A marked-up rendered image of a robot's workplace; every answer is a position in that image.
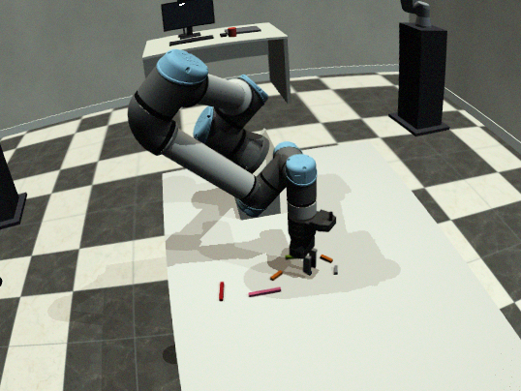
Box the orange rod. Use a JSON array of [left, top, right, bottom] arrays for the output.
[[270, 270, 283, 281], [320, 255, 333, 263]]

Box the pink rod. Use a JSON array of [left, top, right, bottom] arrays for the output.
[[248, 287, 281, 297]]

